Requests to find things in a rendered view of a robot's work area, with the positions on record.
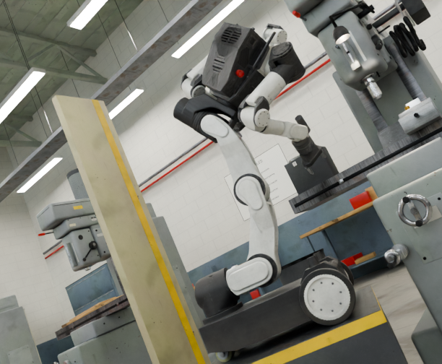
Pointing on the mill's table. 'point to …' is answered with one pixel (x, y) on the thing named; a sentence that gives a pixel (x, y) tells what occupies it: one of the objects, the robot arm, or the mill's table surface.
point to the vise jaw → (415, 107)
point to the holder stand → (296, 170)
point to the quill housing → (363, 47)
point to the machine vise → (427, 113)
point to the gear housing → (313, 26)
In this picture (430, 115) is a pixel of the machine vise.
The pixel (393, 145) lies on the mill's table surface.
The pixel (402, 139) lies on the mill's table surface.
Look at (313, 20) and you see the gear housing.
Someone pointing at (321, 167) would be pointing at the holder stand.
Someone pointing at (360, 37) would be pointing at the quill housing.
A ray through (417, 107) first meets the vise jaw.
